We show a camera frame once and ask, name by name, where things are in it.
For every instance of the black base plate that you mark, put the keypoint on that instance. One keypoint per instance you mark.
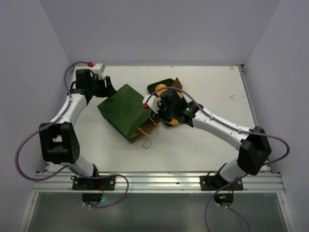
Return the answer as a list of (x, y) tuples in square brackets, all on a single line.
[(104, 184), (213, 182)]

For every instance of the brown fake croissant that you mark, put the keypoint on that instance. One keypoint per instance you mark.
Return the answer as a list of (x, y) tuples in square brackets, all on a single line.
[(177, 84)]

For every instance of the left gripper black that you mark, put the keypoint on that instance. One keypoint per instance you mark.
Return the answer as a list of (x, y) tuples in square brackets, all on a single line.
[(110, 92)]

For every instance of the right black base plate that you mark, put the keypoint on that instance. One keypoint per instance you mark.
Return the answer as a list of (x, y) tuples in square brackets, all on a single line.
[(213, 182)]

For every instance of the aluminium rail frame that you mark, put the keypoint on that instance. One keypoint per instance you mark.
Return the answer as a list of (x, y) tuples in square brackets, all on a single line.
[(178, 156)]

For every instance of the green brown paper bag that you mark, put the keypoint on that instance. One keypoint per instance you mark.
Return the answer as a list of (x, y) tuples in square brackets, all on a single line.
[(125, 113)]

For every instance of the round yellow fake bun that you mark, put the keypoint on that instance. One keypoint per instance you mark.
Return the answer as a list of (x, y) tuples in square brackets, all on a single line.
[(160, 88)]

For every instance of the dark green tray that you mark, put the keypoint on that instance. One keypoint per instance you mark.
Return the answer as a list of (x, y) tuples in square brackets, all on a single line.
[(166, 83)]

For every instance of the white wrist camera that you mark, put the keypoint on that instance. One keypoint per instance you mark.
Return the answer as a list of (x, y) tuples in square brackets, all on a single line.
[(98, 68), (150, 102)]

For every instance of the orange twisted fake bread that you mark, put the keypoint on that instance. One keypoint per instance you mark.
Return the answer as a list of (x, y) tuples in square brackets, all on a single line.
[(180, 94)]

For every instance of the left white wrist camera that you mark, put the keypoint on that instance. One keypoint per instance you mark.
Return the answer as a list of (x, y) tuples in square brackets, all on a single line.
[(98, 68)]

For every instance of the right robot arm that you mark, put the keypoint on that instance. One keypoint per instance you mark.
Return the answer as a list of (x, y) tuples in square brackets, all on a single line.
[(252, 146)]

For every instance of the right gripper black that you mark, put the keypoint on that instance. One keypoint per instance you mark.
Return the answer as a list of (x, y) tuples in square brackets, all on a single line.
[(161, 110)]

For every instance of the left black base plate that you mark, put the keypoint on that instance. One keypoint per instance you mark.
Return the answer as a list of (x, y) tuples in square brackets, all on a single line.
[(104, 184)]

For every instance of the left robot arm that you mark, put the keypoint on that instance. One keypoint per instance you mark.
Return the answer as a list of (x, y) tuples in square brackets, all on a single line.
[(59, 142)]

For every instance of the orange sugared fake bun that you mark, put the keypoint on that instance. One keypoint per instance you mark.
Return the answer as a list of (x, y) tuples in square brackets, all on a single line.
[(173, 122)]

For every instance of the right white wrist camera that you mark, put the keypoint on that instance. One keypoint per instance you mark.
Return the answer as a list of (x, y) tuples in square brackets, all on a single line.
[(150, 102)]

